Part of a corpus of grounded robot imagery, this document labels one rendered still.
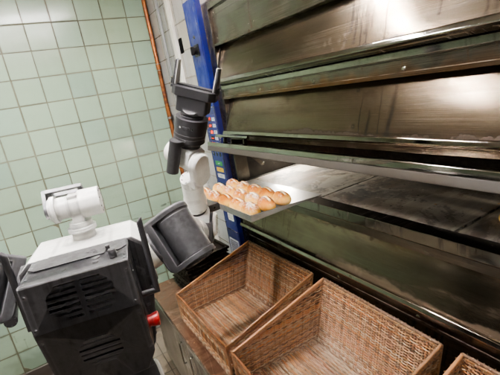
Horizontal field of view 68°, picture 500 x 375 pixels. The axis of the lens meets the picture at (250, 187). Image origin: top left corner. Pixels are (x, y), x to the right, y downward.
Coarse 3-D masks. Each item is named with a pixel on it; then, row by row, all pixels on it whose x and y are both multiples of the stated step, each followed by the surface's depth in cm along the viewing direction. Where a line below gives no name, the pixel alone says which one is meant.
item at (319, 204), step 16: (320, 208) 148; (336, 208) 139; (352, 208) 137; (368, 224) 127; (384, 224) 121; (400, 224) 117; (416, 224) 115; (416, 240) 111; (432, 240) 106; (448, 240) 102; (464, 240) 100; (480, 240) 99; (464, 256) 99; (480, 256) 95; (496, 256) 92
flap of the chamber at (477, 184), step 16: (288, 160) 131; (304, 160) 123; (320, 160) 117; (400, 160) 111; (384, 176) 96; (400, 176) 92; (416, 176) 88; (432, 176) 84; (448, 176) 81; (496, 192) 73
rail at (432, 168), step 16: (208, 144) 190; (224, 144) 174; (240, 144) 163; (336, 160) 110; (352, 160) 105; (368, 160) 100; (384, 160) 95; (464, 176) 78; (480, 176) 75; (496, 176) 72
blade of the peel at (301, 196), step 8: (264, 184) 189; (272, 184) 187; (288, 192) 169; (296, 192) 167; (304, 192) 165; (208, 200) 171; (296, 200) 156; (304, 200) 153; (224, 208) 159; (232, 208) 152; (280, 208) 147; (240, 216) 147; (248, 216) 142; (256, 216) 142; (264, 216) 144
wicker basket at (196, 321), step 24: (216, 264) 198; (240, 264) 206; (264, 264) 192; (288, 264) 176; (216, 288) 200; (240, 288) 208; (288, 288) 176; (192, 312) 170; (216, 312) 191; (240, 312) 187; (264, 312) 151; (216, 336) 149; (240, 336) 145
